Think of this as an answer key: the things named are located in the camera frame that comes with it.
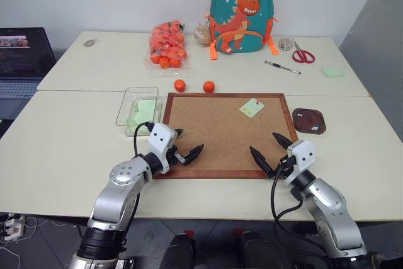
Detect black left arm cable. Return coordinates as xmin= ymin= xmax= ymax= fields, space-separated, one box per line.
xmin=133 ymin=122 xmax=156 ymax=158

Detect light green paper note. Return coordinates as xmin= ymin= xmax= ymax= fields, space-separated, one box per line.
xmin=239 ymin=98 xmax=265 ymax=118

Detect clear plastic tray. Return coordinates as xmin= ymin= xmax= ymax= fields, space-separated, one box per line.
xmin=115 ymin=86 xmax=165 ymax=138

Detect clear round labelled container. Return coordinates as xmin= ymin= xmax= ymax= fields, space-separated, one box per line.
xmin=277 ymin=36 xmax=297 ymax=52

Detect green sticky note pad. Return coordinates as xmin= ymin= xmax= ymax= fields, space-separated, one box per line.
xmin=321 ymin=66 xmax=347 ymax=79

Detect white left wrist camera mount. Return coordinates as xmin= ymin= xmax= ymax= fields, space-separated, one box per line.
xmin=147 ymin=123 xmax=178 ymax=175

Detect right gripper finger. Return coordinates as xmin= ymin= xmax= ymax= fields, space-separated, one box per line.
xmin=271 ymin=132 xmax=292 ymax=151
xmin=249 ymin=146 xmax=275 ymax=176

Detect red-handled scissors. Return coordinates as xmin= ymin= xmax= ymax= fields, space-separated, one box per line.
xmin=291 ymin=41 xmax=316 ymax=64

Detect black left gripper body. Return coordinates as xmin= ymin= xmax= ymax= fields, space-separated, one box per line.
xmin=167 ymin=142 xmax=187 ymax=166

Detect white power strip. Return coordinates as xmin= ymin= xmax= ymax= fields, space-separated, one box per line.
xmin=0 ymin=213 xmax=26 ymax=241

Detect dark rounded shape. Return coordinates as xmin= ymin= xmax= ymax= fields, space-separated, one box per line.
xmin=239 ymin=230 xmax=275 ymax=269
xmin=164 ymin=232 xmax=196 ymax=269

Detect clear bag of orange toys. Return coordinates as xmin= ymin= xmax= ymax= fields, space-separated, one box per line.
xmin=144 ymin=20 xmax=191 ymax=79

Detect wood-framed cork board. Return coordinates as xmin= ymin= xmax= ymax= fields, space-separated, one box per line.
xmin=153 ymin=93 xmax=300 ymax=180

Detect brown leather tray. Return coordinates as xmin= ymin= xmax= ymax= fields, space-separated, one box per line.
xmin=292 ymin=107 xmax=327 ymax=135

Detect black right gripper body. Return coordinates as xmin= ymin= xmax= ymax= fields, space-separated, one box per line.
xmin=267 ymin=154 xmax=295 ymax=181

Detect black and clear pen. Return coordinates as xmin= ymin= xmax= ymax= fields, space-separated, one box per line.
xmin=264 ymin=60 xmax=302 ymax=77

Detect dark open laptop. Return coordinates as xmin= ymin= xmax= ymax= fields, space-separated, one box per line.
xmin=0 ymin=26 xmax=57 ymax=100

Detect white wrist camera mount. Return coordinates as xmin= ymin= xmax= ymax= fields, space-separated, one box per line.
xmin=287 ymin=139 xmax=316 ymax=180
xmin=147 ymin=123 xmax=178 ymax=175

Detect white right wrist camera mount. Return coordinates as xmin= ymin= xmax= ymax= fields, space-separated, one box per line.
xmin=287 ymin=139 xmax=316 ymax=180

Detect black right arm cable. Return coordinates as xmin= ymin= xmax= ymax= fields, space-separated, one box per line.
xmin=271 ymin=158 xmax=335 ymax=263

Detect green paper notes stack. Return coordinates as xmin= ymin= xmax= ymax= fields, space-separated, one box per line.
xmin=125 ymin=99 xmax=159 ymax=135

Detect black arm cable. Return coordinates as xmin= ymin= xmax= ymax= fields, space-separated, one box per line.
xmin=271 ymin=158 xmax=335 ymax=263
xmin=133 ymin=122 xmax=156 ymax=158

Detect beige plush keychain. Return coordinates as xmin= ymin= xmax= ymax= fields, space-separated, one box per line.
xmin=193 ymin=21 xmax=212 ymax=48

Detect teal dinosaur backpack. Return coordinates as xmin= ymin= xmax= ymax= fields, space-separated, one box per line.
xmin=204 ymin=0 xmax=281 ymax=62

